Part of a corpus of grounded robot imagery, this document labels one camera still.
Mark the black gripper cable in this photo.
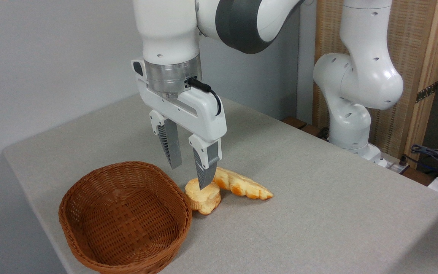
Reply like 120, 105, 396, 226
186, 77, 222, 116

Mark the metal screen hinge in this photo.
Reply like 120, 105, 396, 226
416, 81, 438, 104

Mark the brown wooden base board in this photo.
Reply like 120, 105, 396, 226
282, 116, 329, 140

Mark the golden croissant bread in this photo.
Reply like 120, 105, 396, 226
212, 167, 274, 201

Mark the round pale bread roll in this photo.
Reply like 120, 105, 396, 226
184, 178, 222, 215

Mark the wooden folding screen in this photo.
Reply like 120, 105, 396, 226
312, 0, 438, 168

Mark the bundle of dark cables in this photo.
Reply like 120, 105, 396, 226
410, 144, 438, 172

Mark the brown wicker basket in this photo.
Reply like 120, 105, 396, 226
59, 161, 193, 274

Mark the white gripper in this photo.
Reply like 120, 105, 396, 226
131, 59, 227, 190

